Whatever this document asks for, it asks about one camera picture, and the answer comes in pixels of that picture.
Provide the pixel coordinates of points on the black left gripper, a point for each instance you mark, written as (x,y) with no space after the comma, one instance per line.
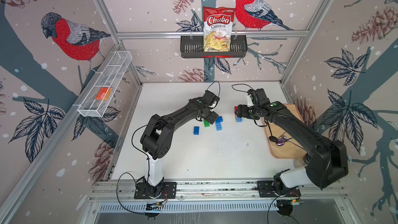
(212,119)

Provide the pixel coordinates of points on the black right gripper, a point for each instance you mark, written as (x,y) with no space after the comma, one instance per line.
(241,111)

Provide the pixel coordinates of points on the green lego brick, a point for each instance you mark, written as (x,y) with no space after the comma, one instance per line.
(206,124)

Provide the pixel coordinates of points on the small blue lego brick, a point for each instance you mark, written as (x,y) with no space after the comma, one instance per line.
(196,130)

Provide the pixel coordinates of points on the blue square lego brick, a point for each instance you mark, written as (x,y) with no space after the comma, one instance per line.
(219,119)

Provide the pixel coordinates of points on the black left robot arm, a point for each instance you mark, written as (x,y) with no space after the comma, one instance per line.
(157,137)

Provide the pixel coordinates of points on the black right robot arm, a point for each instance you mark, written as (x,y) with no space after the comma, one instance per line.
(327,159)

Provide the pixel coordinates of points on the purple spoon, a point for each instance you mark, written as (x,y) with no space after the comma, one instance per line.
(280,141)

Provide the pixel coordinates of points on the Chuba cassava chips bag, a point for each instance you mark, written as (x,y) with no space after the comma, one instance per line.
(218,24)

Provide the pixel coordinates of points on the orange red block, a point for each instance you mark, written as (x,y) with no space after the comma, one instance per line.
(103,93)

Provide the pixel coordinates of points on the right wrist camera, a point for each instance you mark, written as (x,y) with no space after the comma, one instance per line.
(249,100)

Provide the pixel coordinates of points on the black wire basket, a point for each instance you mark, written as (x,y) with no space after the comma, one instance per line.
(193,47)

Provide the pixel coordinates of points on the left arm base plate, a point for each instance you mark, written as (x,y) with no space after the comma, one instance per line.
(164,190)

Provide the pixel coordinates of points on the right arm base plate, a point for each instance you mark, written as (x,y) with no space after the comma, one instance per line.
(272,189)

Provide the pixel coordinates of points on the white wire shelf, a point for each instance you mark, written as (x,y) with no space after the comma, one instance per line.
(111,76)

